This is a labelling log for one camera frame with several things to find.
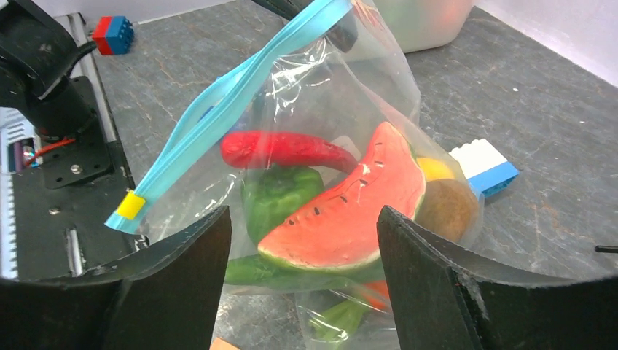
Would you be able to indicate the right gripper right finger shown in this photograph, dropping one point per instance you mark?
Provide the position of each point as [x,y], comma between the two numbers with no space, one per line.
[445,296]

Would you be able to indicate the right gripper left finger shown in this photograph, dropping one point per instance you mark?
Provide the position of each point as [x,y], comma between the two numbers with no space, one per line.
[165,296]

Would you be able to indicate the brown toy kiwi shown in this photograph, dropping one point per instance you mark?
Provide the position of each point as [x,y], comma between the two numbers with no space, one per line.
[449,209]

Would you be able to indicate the pink toy watermelon slice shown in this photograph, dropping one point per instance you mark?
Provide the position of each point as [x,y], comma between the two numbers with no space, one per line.
[336,231]

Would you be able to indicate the green toy bell pepper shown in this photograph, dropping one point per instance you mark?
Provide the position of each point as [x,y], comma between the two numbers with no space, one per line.
[271,195]

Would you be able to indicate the small red toy chili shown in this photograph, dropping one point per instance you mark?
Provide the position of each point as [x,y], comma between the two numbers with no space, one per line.
[263,149]

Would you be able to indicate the clear zip top bag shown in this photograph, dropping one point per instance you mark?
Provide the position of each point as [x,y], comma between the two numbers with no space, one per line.
[334,71]

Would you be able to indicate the orange toy carrot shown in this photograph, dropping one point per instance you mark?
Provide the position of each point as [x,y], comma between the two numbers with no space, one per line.
[377,295]

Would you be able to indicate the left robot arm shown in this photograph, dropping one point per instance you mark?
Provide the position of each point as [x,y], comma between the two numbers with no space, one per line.
[37,57]

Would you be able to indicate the small wooden cube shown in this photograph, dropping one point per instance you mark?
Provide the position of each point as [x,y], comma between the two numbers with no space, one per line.
[220,344]

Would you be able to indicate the white blue brick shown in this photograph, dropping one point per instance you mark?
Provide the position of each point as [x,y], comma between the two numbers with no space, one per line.
[486,169]

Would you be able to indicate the red blue brick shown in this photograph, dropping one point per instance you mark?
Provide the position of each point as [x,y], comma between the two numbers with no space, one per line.
[113,35]

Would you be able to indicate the white plastic basket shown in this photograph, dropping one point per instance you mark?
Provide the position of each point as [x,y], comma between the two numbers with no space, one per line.
[424,24]

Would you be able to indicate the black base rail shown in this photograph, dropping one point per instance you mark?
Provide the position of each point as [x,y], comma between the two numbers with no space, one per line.
[54,207]

